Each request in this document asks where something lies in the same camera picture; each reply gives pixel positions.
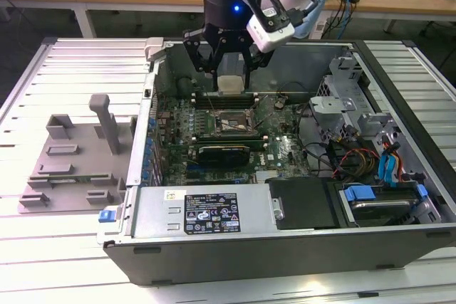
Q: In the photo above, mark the silver metal drive cage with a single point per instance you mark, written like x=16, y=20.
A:
x=331, y=104

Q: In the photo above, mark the hard disk in blue carrier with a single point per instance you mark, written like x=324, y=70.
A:
x=360, y=193

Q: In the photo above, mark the black PC case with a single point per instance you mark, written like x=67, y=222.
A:
x=249, y=257

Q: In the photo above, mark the black graphics card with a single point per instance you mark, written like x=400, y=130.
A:
x=222, y=157

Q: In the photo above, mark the gray case latch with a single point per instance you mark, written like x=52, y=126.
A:
x=154, y=47

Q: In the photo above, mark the blue case tab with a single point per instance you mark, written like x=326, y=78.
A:
x=107, y=215

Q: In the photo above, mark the silver finned heatsink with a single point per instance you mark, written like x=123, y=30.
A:
x=267, y=175

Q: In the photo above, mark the gray parts rack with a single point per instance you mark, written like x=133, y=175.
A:
x=82, y=190

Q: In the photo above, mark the CPU socket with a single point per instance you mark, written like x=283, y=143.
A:
x=231, y=119

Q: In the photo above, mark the silver power supply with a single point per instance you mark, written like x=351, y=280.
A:
x=156, y=211

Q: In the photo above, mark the silver CPU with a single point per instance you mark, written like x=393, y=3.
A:
x=231, y=85

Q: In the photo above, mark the green motherboard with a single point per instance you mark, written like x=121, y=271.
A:
x=235, y=176

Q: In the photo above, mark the green RAM stick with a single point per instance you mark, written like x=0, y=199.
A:
x=82, y=177

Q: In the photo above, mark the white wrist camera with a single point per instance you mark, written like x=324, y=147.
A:
x=270, y=38

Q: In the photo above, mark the black plastic cover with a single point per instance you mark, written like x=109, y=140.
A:
x=303, y=204

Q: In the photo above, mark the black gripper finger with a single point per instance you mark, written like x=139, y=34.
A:
x=249, y=58
x=192, y=51

